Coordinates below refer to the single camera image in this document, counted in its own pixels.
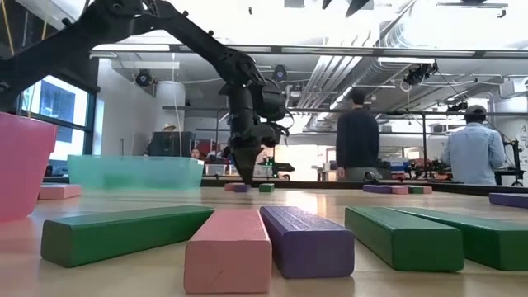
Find overhead light bar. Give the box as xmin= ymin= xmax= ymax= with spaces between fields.
xmin=88 ymin=40 xmax=528 ymax=59

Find black round ceiling speaker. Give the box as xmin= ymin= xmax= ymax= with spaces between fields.
xmin=134 ymin=68 xmax=154 ymax=87
xmin=271 ymin=64 xmax=288 ymax=83

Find green translucent plastic bin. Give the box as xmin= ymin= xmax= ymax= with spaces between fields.
xmin=67 ymin=154 xmax=205 ymax=192

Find distant cluttered workbench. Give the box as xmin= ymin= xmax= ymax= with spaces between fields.
xmin=381 ymin=158 xmax=455 ymax=182

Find black ceiling camera rig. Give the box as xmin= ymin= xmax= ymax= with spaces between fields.
xmin=402 ymin=61 xmax=439 ymax=87

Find glass window wall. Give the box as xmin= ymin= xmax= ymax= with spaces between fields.
xmin=16 ymin=73 xmax=97 ymax=166

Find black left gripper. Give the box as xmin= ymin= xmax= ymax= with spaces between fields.
xmin=227 ymin=111 xmax=290 ymax=186

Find silver ceiling ducts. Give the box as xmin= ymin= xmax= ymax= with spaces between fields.
xmin=295 ymin=24 xmax=413 ymax=109

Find black ceiling fixture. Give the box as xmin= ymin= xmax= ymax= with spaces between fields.
xmin=436 ymin=0 xmax=509 ymax=18

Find red plastic bin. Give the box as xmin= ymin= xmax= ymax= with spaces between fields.
xmin=0 ymin=111 xmax=58 ymax=224

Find black metal rack frame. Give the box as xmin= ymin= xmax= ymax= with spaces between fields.
xmin=161 ymin=105 xmax=528 ymax=182

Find black equipment case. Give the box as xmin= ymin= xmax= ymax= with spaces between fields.
xmin=144 ymin=130 xmax=197 ymax=158

